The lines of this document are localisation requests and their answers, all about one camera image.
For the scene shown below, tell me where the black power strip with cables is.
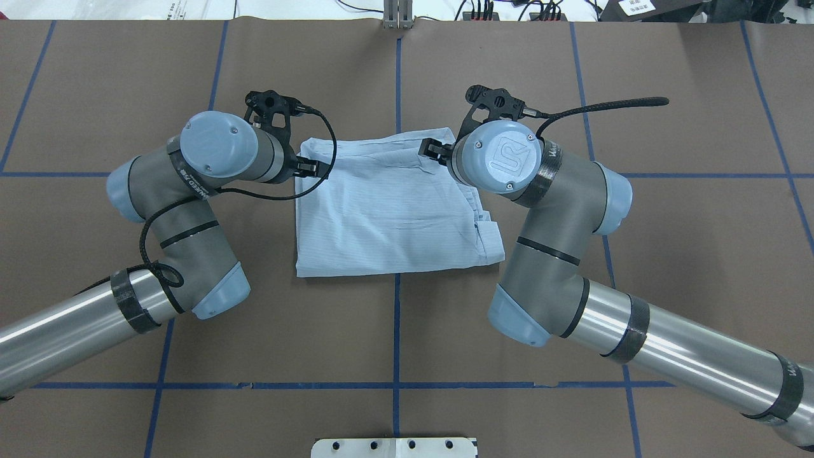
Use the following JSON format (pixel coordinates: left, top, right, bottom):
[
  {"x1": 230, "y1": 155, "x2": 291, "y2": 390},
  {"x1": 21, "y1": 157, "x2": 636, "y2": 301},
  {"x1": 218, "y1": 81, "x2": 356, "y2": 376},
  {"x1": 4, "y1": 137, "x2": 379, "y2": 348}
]
[{"x1": 453, "y1": 1, "x2": 568, "y2": 22}]

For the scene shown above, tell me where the light blue button-up shirt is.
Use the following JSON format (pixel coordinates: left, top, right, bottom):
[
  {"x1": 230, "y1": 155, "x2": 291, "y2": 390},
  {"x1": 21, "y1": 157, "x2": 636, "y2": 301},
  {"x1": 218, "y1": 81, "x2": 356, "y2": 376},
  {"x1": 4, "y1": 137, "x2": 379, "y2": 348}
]
[{"x1": 294, "y1": 127, "x2": 506, "y2": 278}]

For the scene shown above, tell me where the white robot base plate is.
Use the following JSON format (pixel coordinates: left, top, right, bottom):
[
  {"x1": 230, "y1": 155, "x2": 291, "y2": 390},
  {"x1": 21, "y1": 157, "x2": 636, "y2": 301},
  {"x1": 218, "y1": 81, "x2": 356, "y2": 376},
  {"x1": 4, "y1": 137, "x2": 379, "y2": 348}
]
[{"x1": 310, "y1": 436, "x2": 479, "y2": 457}]

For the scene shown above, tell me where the grey aluminium frame post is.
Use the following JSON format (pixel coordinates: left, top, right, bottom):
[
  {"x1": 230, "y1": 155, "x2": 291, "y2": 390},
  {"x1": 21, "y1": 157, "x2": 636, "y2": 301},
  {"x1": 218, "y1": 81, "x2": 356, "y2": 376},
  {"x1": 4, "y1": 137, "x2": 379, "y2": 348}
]
[{"x1": 383, "y1": 0, "x2": 415, "y2": 30}]

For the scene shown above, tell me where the black box with white label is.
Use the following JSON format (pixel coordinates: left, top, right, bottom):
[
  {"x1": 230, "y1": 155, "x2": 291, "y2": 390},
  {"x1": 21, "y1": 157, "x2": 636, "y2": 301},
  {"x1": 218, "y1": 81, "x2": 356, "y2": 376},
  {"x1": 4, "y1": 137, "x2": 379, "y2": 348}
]
[{"x1": 598, "y1": 1, "x2": 703, "y2": 22}]

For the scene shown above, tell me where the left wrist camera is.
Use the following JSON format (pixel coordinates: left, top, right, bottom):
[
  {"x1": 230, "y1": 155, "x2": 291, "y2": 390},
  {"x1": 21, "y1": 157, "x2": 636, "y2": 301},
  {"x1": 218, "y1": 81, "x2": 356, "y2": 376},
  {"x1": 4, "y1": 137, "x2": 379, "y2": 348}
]
[{"x1": 242, "y1": 90, "x2": 317, "y2": 146}]

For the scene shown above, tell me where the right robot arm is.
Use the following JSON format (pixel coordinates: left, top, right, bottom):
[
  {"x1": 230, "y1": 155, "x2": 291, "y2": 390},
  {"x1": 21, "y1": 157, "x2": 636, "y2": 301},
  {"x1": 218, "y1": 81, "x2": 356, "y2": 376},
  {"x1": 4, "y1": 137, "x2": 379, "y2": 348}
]
[{"x1": 419, "y1": 118, "x2": 812, "y2": 452}]

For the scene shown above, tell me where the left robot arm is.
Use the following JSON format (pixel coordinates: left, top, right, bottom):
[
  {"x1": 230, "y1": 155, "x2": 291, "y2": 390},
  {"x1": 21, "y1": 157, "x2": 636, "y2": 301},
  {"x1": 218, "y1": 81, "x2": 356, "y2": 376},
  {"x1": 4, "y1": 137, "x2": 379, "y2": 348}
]
[{"x1": 1, "y1": 109, "x2": 300, "y2": 403}]

